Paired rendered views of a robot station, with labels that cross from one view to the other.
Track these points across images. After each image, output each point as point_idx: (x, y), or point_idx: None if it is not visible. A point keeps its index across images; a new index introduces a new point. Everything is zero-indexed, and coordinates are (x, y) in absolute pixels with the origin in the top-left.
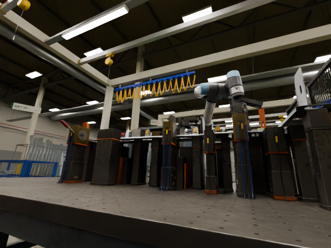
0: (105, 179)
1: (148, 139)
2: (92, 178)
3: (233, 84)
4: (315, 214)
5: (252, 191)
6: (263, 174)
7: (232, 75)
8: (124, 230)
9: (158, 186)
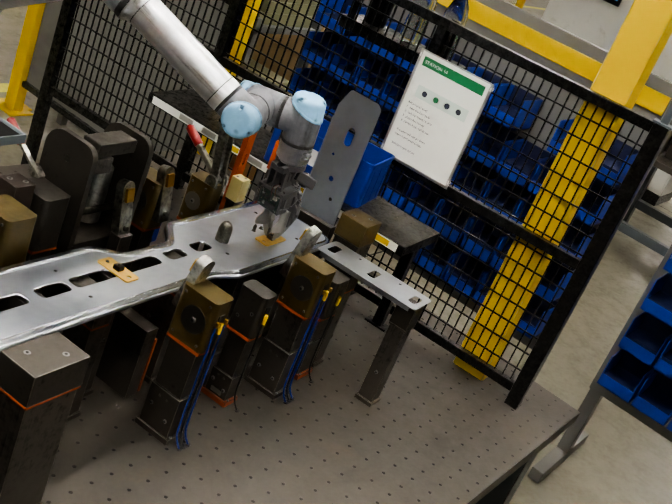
0: (39, 495)
1: (50, 285)
2: None
3: (308, 146)
4: (385, 433)
5: (290, 387)
6: None
7: (319, 120)
8: None
9: None
